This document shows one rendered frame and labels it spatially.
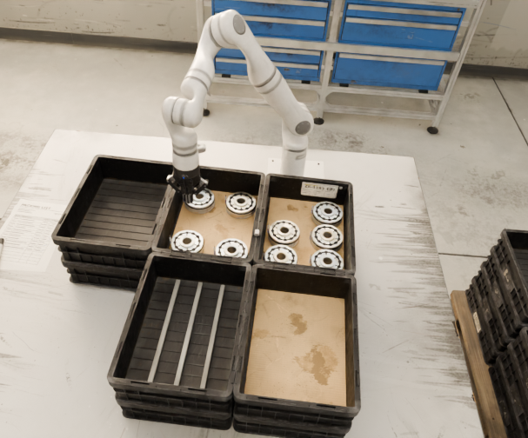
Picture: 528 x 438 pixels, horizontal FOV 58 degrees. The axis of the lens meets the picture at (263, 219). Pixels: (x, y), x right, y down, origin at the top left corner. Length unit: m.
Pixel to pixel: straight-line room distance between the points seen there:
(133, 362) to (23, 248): 0.69
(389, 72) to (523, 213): 1.22
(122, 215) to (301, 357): 0.77
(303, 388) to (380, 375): 0.30
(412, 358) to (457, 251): 1.41
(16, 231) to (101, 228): 0.37
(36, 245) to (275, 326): 0.91
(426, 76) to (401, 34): 0.36
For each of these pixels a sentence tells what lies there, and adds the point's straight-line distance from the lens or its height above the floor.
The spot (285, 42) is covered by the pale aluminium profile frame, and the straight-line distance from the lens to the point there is 3.22.
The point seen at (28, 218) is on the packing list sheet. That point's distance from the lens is 1.95.
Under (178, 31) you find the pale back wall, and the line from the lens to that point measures 4.28.
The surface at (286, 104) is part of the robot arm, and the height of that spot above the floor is 1.15.
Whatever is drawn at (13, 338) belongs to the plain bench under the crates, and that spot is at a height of 0.70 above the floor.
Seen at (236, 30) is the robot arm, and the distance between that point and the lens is 1.44.
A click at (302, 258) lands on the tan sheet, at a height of 0.83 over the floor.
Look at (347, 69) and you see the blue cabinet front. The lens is 3.37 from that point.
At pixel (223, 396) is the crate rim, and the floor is 0.93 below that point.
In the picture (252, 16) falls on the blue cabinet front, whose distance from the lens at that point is 3.20.
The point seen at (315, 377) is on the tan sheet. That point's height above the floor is 0.83.
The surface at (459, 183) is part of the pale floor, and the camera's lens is 3.35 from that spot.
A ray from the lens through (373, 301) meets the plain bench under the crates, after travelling 1.65.
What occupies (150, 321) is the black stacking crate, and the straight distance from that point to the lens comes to 1.42.
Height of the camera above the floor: 2.02
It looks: 47 degrees down
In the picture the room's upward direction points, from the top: 5 degrees clockwise
